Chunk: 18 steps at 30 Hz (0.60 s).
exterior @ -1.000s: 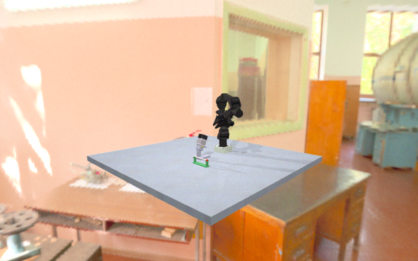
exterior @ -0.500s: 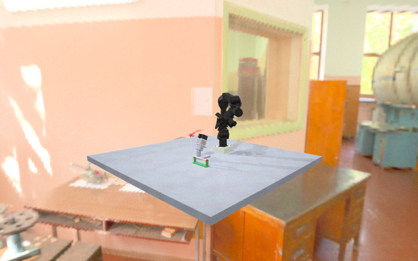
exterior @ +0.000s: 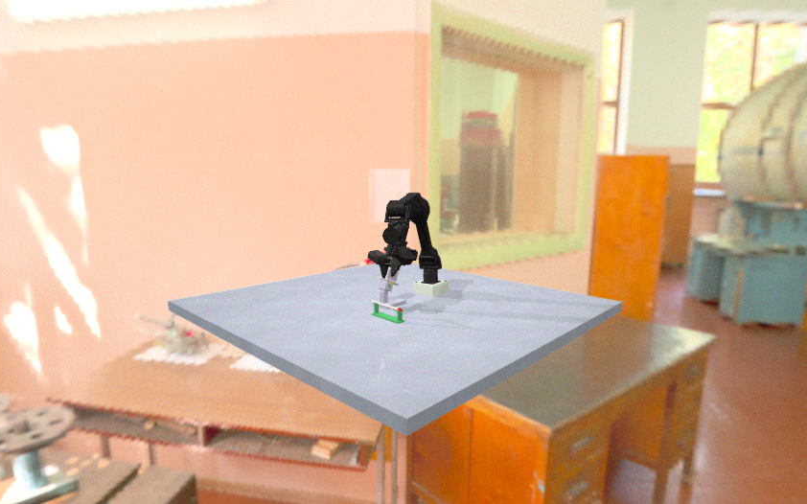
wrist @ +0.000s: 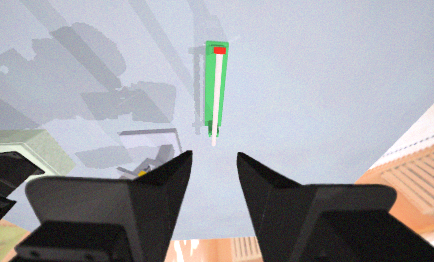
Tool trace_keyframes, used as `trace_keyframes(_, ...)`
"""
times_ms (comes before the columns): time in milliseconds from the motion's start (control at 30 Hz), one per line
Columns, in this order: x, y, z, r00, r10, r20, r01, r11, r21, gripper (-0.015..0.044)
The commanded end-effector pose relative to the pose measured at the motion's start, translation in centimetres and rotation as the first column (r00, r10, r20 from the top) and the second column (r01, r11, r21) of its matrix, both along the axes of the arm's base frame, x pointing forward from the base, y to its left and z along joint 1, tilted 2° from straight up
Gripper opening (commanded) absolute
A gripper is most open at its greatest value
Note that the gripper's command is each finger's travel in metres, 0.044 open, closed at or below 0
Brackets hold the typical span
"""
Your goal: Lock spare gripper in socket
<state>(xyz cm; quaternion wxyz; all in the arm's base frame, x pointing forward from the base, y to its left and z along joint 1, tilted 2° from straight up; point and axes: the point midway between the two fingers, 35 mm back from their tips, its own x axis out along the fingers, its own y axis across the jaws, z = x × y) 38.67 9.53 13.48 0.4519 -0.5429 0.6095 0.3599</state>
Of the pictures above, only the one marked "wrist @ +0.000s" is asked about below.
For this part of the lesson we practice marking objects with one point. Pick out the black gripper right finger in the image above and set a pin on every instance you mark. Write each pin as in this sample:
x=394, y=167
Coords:
x=283, y=212

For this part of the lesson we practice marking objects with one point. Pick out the white pin with red cap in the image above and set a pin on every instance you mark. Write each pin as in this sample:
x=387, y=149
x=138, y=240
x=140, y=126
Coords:
x=219, y=51

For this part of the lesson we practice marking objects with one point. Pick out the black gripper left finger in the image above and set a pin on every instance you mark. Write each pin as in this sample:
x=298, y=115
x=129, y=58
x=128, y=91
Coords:
x=147, y=206

